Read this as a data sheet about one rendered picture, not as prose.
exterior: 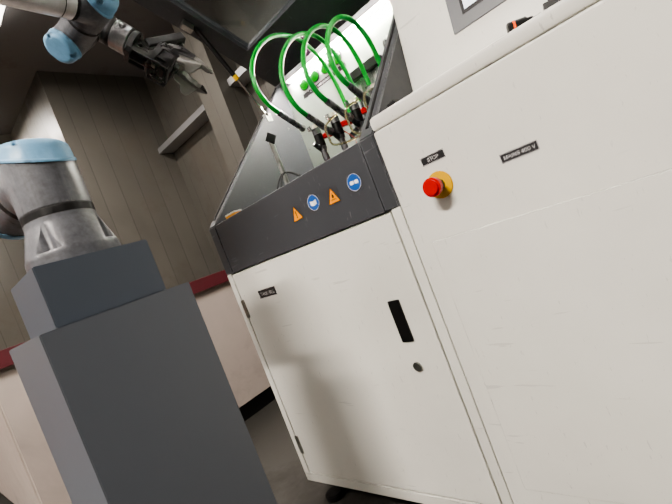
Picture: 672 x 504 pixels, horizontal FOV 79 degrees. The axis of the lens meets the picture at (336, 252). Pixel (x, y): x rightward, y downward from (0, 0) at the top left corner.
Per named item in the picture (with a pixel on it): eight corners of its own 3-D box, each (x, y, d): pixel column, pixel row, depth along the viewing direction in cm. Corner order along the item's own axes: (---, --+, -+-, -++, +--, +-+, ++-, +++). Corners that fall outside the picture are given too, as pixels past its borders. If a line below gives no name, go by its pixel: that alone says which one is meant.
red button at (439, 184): (423, 205, 77) (413, 179, 76) (433, 201, 80) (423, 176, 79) (448, 196, 73) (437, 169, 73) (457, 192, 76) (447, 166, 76)
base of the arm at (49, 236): (40, 266, 63) (15, 206, 63) (20, 285, 73) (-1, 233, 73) (135, 242, 75) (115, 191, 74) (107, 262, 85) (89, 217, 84)
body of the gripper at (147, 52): (166, 89, 112) (121, 65, 108) (179, 71, 116) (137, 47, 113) (169, 68, 106) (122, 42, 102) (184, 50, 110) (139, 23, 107)
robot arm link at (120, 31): (121, 37, 112) (122, 11, 105) (138, 47, 113) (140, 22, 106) (107, 53, 108) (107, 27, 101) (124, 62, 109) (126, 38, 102)
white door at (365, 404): (307, 473, 132) (229, 276, 130) (312, 468, 134) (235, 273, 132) (501, 510, 88) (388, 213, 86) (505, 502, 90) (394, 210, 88)
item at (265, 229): (233, 273, 129) (214, 225, 129) (244, 269, 133) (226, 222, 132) (384, 212, 87) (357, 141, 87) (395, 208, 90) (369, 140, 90)
